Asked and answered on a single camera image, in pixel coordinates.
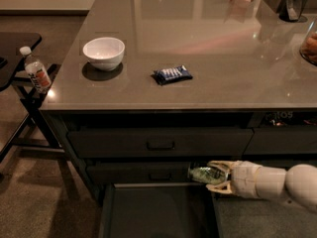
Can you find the blue snack bar wrapper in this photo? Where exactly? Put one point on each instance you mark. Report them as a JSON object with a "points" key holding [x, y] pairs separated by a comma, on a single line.
{"points": [[171, 75]]}

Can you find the middle left drawer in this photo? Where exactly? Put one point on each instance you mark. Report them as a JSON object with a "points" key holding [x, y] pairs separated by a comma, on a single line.
{"points": [[139, 172]]}

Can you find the chip bag in drawer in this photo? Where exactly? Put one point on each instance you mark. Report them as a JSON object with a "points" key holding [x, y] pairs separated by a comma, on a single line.
{"points": [[290, 118]]}

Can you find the dark side table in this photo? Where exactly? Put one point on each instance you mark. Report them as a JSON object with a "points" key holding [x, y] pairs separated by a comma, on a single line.
{"points": [[10, 42]]}

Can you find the open bottom left drawer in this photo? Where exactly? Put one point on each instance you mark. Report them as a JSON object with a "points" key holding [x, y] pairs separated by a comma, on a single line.
{"points": [[177, 210]]}

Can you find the top right drawer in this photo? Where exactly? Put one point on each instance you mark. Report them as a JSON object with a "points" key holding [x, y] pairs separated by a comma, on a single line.
{"points": [[291, 140]]}

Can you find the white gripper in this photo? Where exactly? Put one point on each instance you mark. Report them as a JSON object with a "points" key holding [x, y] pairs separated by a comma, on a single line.
{"points": [[243, 178]]}

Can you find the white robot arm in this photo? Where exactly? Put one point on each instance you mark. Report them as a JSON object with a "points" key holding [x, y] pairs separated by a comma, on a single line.
{"points": [[296, 187]]}

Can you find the white ceramic bowl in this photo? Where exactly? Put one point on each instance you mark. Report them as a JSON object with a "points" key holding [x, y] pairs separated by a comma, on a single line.
{"points": [[104, 53]]}

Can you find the glass jar with snacks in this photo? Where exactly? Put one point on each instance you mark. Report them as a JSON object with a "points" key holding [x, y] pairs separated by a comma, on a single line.
{"points": [[308, 49]]}

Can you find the top left drawer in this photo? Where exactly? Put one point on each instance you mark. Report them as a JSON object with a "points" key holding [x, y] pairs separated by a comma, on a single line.
{"points": [[159, 142]]}

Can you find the dark metal pitcher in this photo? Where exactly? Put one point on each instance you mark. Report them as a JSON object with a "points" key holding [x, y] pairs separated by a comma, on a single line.
{"points": [[291, 10]]}

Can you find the clear plastic water bottle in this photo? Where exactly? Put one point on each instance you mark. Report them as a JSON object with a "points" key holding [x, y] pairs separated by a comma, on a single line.
{"points": [[36, 71]]}

